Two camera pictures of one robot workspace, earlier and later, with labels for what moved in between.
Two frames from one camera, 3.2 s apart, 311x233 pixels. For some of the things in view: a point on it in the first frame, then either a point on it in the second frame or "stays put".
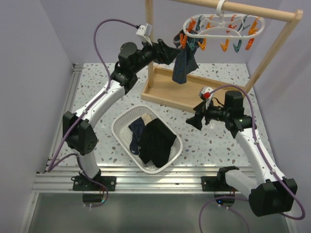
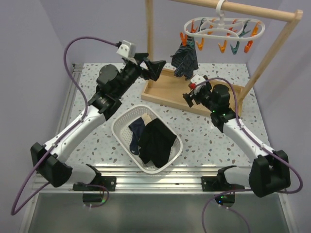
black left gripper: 162,53 → 154,68
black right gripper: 196,120 → 208,88
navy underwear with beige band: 137,127 stays put
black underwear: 156,142 stays put
